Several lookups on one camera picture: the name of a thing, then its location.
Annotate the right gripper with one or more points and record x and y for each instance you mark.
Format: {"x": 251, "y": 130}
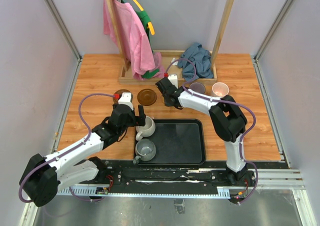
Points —
{"x": 166, "y": 103}

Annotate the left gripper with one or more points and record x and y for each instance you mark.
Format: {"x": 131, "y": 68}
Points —
{"x": 136, "y": 119}

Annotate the white mug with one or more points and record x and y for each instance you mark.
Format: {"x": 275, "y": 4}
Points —
{"x": 145, "y": 131}

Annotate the plain brown wooden coaster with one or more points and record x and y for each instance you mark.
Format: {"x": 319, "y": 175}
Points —
{"x": 147, "y": 97}

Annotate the purple mug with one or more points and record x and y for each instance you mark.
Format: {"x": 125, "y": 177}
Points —
{"x": 197, "y": 87}

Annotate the grey mug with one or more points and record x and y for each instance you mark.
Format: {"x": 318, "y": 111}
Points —
{"x": 145, "y": 150}

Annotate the pink mug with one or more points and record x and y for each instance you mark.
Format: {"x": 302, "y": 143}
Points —
{"x": 219, "y": 89}

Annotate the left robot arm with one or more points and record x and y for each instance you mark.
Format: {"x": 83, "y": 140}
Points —
{"x": 45, "y": 176}

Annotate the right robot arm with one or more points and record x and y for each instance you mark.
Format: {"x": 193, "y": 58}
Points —
{"x": 228, "y": 121}

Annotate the far left wooden coaster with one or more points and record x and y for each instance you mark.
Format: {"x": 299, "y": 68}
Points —
{"x": 120, "y": 91}

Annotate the white clip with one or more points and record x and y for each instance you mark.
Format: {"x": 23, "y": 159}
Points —
{"x": 174, "y": 61}

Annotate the pink shirt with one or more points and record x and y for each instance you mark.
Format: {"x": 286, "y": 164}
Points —
{"x": 145, "y": 64}

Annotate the black serving tray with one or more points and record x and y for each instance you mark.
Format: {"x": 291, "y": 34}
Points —
{"x": 178, "y": 142}

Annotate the blue crumpled shirt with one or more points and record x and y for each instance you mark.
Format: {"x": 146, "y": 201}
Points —
{"x": 201, "y": 58}

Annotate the green garment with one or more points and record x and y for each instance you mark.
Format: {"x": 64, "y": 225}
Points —
{"x": 136, "y": 28}

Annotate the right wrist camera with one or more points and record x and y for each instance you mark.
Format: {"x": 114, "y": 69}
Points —
{"x": 173, "y": 78}

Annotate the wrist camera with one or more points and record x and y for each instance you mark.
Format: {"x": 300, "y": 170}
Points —
{"x": 126, "y": 98}
{"x": 173, "y": 78}

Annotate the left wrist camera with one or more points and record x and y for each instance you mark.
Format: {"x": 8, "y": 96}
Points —
{"x": 126, "y": 98}

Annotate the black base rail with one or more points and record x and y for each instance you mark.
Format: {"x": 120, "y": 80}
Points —
{"x": 100, "y": 178}

